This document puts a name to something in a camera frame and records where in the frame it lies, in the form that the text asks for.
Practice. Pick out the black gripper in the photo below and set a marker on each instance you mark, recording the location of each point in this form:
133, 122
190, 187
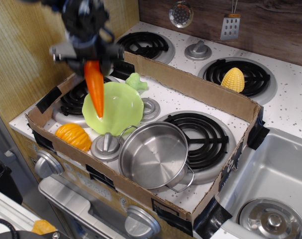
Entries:
87, 37

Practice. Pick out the orange toy carrot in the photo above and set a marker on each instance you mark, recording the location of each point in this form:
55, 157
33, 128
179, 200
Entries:
95, 84

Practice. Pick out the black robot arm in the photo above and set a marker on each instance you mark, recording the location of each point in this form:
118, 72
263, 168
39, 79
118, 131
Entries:
87, 36

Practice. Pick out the light green plastic plate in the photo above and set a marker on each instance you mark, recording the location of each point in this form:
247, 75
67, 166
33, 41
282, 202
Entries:
123, 107

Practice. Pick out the black burner back left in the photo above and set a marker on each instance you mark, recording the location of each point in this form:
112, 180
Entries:
149, 45

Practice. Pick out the black burner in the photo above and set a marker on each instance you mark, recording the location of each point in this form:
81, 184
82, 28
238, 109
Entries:
210, 144
260, 83
149, 45
68, 109

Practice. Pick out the green toy broccoli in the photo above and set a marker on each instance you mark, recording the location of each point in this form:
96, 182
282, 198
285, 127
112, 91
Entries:
134, 81

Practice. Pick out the black burner front left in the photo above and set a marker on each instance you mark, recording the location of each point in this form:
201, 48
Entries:
68, 109

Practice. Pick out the hanging metal strainer spoon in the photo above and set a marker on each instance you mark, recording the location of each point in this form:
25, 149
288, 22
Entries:
181, 14

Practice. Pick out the silver stove knob middle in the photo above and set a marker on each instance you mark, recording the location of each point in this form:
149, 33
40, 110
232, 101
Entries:
151, 109

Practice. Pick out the silver stove knob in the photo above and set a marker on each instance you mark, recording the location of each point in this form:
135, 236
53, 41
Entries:
105, 148
198, 51
151, 109

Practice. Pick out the orange toy pumpkin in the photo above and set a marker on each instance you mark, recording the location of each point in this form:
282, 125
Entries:
74, 135

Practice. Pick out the silver stove knob back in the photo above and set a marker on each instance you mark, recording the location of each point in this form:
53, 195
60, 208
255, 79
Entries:
198, 51

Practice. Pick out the silver stove knob front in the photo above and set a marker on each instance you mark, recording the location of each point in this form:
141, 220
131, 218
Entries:
105, 148

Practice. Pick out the hanging metal spatula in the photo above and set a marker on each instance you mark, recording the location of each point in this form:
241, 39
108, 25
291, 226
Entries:
231, 24

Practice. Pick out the silver oven knob left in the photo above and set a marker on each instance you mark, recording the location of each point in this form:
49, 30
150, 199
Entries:
47, 165

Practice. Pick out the silver oven knob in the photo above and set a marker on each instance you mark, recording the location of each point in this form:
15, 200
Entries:
139, 224
47, 165

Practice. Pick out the stainless steel pot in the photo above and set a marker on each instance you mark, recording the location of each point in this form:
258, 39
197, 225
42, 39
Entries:
155, 156

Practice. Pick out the yellow toy corn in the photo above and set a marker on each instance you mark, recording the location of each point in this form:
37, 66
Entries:
234, 80

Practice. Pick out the black burner front right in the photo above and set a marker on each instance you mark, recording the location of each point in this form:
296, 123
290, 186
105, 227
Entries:
210, 144

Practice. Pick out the black burner back right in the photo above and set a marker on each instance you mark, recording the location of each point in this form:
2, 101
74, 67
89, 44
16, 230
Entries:
260, 83

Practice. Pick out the brown cardboard fence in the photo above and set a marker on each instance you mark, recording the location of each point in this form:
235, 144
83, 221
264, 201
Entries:
208, 215

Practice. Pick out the silver oven knob right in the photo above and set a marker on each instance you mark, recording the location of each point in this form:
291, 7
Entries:
139, 224

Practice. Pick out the orange object bottom left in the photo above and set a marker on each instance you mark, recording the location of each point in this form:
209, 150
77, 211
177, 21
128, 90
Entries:
42, 227

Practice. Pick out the silver sink basin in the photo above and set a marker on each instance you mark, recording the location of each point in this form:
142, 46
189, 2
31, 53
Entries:
273, 170

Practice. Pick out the silver pot lid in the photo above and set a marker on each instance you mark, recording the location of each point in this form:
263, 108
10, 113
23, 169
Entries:
271, 219

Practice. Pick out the silver oven door handle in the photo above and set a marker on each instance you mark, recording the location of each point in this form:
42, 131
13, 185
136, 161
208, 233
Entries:
77, 207

